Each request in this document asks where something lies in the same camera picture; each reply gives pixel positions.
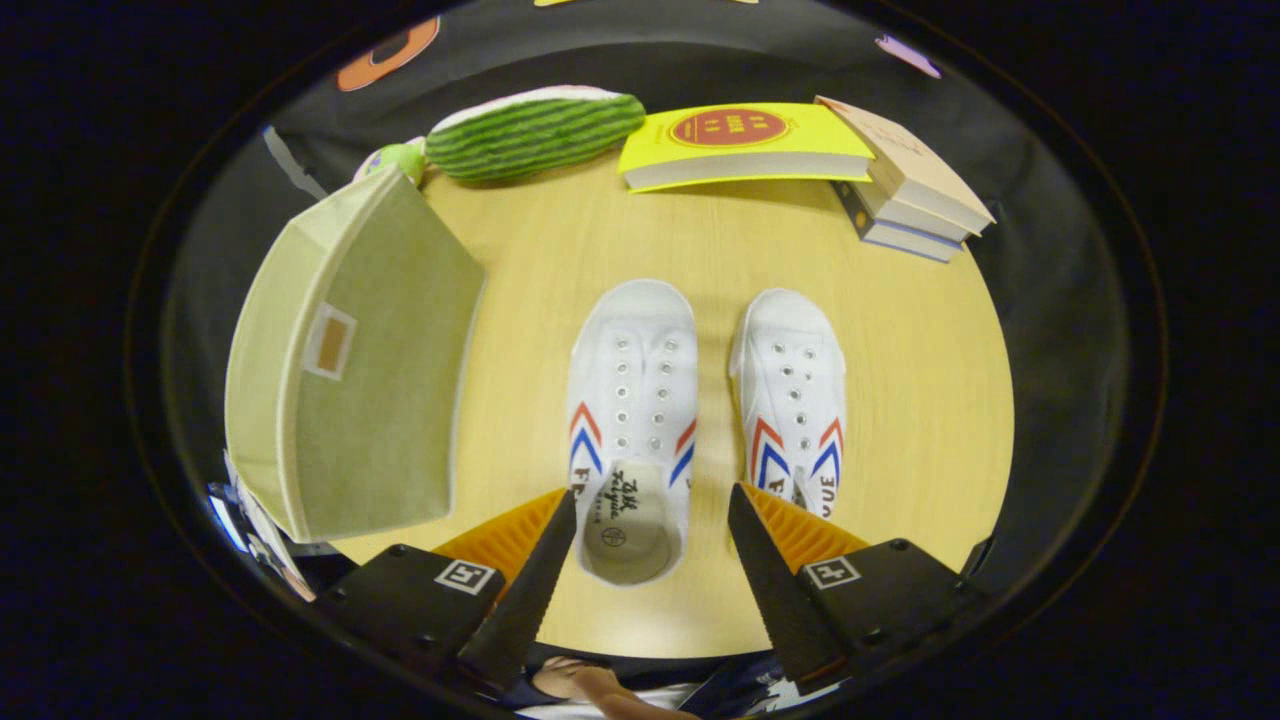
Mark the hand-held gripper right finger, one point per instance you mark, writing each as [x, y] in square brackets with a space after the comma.
[780, 600]

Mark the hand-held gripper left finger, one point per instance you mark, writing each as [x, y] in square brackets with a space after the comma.
[525, 600]

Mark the white canvas shoe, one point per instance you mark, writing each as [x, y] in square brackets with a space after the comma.
[790, 350]
[632, 350]

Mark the beige fabric storage box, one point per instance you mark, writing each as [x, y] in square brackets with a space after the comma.
[380, 380]

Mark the blue grey book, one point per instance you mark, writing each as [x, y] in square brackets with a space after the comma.
[900, 240]

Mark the yellow book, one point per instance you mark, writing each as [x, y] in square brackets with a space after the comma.
[740, 145]

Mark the beige book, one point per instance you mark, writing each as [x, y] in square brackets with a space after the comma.
[905, 160]

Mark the pink green plush toy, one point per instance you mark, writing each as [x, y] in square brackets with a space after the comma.
[395, 160]

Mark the watermelon slice plush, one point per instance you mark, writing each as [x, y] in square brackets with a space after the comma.
[535, 135]

